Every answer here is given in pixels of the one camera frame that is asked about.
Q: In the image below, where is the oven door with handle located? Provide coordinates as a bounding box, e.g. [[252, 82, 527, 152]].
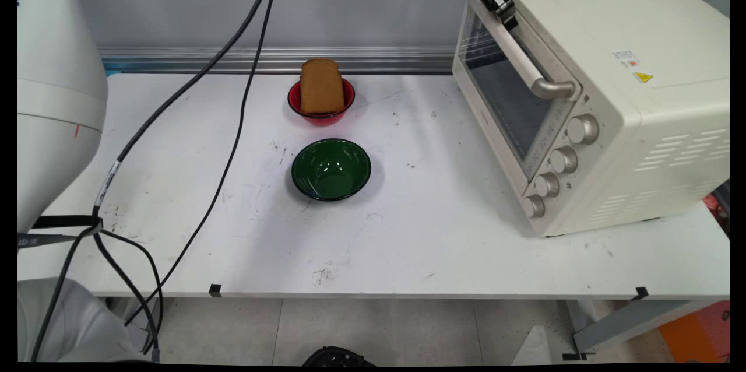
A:
[[452, 0, 583, 181]]

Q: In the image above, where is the large silver oven knob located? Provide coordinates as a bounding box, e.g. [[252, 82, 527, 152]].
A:
[[568, 114, 601, 145]]

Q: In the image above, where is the brown bread slice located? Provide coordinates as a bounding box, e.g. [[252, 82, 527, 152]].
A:
[[300, 58, 346, 114]]

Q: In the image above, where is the cream toaster oven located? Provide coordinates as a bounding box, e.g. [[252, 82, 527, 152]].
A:
[[452, 0, 730, 238]]

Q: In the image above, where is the red bowl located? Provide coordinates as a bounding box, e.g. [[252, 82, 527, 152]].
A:
[[288, 78, 356, 126]]

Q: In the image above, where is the green bowl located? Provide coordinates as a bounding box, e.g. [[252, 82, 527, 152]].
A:
[[291, 138, 372, 202]]

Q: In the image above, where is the red object behind table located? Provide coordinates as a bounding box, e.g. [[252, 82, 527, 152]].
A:
[[702, 193, 730, 234]]

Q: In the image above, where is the grey table leg brace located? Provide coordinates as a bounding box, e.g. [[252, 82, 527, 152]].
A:
[[562, 300, 710, 362]]

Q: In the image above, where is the orange box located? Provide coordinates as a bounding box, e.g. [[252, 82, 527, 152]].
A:
[[659, 300, 730, 363]]

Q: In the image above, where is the black object on floor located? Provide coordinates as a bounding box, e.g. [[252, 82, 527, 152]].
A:
[[301, 346, 377, 367]]

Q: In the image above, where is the grey table leg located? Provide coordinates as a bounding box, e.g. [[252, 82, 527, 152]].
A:
[[119, 297, 158, 333]]

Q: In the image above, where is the aluminium rail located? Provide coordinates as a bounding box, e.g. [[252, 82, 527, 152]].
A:
[[98, 45, 458, 76]]

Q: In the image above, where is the thin black cable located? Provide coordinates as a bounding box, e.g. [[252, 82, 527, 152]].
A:
[[93, 0, 281, 361]]

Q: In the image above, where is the thick black cable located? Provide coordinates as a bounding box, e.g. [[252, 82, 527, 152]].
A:
[[29, 0, 280, 363]]

